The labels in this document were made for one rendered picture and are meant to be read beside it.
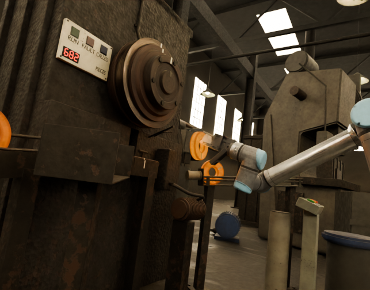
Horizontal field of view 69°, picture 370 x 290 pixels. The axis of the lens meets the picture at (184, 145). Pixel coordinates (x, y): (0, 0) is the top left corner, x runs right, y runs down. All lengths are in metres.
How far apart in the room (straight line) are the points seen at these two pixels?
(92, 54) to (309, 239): 1.47
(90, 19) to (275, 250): 1.53
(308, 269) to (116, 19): 1.67
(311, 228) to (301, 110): 2.45
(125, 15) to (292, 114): 2.86
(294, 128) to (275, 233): 2.41
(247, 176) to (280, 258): 0.59
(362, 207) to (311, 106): 1.50
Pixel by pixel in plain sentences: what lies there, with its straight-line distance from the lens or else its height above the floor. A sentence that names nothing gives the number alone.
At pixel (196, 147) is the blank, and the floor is 0.81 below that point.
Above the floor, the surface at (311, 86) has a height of 2.09.
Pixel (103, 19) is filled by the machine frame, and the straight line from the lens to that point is 1.51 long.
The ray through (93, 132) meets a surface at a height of 0.71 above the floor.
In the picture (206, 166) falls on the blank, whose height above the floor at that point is 0.74.
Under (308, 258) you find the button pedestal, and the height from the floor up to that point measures 0.30.
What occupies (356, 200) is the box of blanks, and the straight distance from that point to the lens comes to 2.97.
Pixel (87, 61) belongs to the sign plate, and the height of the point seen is 1.11.
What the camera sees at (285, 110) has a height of 1.80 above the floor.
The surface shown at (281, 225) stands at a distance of 1.66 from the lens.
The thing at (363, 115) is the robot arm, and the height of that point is 0.93.
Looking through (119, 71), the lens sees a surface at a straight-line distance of 1.34.
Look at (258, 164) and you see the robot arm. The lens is 1.28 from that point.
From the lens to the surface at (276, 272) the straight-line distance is 1.71.
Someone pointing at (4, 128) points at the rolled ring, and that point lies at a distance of 1.02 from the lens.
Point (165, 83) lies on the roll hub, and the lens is 1.39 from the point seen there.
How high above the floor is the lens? 0.61
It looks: 8 degrees up
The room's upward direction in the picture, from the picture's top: 7 degrees clockwise
